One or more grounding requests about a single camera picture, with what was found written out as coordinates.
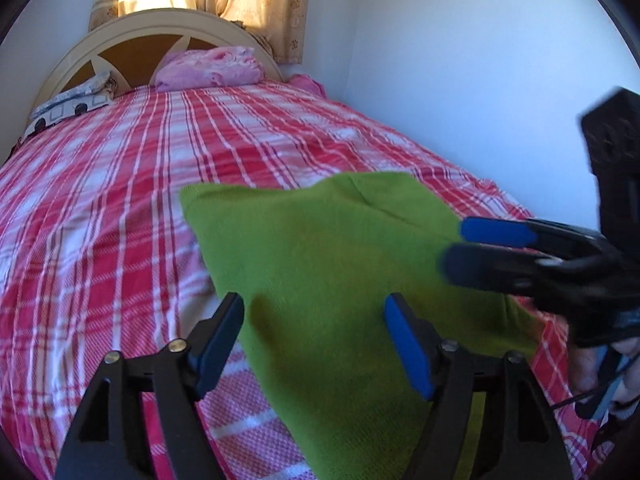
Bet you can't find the green striped knit sweater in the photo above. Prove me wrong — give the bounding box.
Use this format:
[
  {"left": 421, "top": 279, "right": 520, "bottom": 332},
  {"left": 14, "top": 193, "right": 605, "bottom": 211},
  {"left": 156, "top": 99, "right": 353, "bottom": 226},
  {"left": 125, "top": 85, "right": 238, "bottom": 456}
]
[{"left": 180, "top": 172, "right": 544, "bottom": 479}]

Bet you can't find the person's right hand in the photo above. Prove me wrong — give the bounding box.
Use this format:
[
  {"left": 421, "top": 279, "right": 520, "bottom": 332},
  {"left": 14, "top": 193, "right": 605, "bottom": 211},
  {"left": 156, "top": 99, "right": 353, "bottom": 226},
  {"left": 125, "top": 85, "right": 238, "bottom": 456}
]
[{"left": 567, "top": 338, "right": 640, "bottom": 408}]

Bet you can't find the red white plaid bedspread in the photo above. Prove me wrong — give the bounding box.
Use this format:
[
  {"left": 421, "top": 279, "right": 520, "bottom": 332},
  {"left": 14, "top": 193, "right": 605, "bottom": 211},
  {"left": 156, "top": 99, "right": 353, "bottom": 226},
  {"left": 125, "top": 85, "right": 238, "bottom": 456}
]
[{"left": 0, "top": 79, "right": 601, "bottom": 480}]

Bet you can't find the pink cloth beside bed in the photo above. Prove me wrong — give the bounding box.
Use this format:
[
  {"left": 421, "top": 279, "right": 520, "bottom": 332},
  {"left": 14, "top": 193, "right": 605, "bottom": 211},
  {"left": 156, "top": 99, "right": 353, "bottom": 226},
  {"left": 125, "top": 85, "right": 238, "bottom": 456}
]
[{"left": 288, "top": 74, "right": 326, "bottom": 99}]

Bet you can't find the pink floral pillow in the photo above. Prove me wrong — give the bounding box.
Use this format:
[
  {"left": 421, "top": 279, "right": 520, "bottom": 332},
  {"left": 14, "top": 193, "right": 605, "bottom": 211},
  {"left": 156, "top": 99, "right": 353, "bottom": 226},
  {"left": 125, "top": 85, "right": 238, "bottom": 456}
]
[{"left": 153, "top": 47, "right": 266, "bottom": 91}]

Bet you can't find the white patterned pillow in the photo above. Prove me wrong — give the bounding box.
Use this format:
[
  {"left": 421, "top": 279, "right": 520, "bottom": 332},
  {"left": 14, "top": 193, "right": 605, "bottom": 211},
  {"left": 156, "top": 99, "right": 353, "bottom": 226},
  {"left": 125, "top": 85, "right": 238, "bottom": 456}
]
[{"left": 22, "top": 72, "right": 117, "bottom": 139}]

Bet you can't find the cream wooden headboard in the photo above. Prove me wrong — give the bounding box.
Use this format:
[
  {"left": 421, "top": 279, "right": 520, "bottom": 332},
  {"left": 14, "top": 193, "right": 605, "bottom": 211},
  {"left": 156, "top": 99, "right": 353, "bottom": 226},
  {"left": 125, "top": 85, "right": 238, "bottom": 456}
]
[{"left": 34, "top": 9, "right": 283, "bottom": 106}]

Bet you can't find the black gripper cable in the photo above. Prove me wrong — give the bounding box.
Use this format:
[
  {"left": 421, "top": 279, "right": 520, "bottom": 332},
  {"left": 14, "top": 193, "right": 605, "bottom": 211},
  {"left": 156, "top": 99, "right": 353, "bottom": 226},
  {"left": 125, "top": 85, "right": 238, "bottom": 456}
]
[{"left": 552, "top": 389, "right": 601, "bottom": 411}]

